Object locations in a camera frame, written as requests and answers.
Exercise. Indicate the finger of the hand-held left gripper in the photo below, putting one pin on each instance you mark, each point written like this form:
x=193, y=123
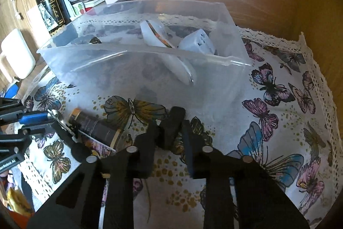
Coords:
x=34, y=119
x=37, y=131

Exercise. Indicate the white chair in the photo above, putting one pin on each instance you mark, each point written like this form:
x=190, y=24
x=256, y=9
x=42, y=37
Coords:
x=16, y=52

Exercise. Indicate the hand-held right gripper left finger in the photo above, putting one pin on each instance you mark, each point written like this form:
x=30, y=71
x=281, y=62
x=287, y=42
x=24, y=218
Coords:
x=146, y=149

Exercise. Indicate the dark brown cylindrical tube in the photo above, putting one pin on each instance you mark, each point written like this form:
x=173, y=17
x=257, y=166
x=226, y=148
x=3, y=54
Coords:
x=95, y=128

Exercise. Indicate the clear plastic container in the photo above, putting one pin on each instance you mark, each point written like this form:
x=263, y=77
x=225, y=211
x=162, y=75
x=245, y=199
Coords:
x=150, y=76

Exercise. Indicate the black rectangular block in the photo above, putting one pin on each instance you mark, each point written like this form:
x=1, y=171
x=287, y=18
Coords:
x=172, y=125

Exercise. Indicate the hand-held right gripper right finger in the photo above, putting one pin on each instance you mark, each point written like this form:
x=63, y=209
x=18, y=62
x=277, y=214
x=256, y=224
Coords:
x=188, y=149

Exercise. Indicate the butterfly printed tablecloth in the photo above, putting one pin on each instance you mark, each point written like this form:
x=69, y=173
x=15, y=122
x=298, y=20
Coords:
x=268, y=121

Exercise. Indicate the white travel adapter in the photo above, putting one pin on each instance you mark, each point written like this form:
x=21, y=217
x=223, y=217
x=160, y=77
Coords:
x=197, y=42

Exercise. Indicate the metal spoon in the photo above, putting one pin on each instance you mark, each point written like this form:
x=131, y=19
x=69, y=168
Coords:
x=57, y=117

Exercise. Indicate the yellow cloth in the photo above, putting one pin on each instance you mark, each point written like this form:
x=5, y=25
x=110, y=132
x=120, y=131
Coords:
x=17, y=200

